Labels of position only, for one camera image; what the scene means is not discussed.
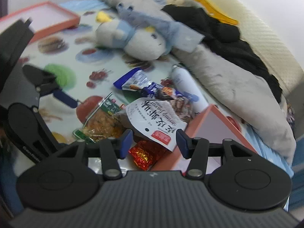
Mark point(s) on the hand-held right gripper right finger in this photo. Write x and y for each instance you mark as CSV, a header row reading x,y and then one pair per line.
x,y
182,144

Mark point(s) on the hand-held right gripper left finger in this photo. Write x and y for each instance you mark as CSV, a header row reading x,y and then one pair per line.
x,y
125,144

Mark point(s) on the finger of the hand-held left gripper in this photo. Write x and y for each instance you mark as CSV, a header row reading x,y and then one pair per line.
x,y
38,74
66,99

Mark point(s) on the white snack packet black print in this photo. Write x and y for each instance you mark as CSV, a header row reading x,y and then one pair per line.
x,y
147,121

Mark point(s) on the orange cardboard box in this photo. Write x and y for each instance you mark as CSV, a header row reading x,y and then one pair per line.
x,y
213,128

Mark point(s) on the red foil snack packet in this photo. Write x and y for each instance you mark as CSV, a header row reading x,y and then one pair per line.
x,y
142,155

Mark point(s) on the green snack packet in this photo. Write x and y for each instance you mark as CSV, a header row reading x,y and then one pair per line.
x,y
102,123

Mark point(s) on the printed bed sheet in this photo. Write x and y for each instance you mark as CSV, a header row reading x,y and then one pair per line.
x,y
71,49

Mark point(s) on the white spray bottle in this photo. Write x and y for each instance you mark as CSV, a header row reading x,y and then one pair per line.
x,y
187,85

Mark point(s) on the shallow pink box lid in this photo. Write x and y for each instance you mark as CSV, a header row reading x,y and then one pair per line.
x,y
47,11

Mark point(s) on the blue white snack packet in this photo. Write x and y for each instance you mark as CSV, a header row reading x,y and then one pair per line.
x,y
133,78

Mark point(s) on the white and blue plush toy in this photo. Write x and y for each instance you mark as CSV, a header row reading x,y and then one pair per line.
x,y
142,47

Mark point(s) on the black clothing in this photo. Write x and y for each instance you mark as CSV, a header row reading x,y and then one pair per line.
x,y
225,35

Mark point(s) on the yellow pillow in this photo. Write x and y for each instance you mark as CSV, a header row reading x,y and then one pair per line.
x,y
220,16

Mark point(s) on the cream quilted headboard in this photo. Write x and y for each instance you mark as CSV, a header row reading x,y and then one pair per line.
x,y
266,35

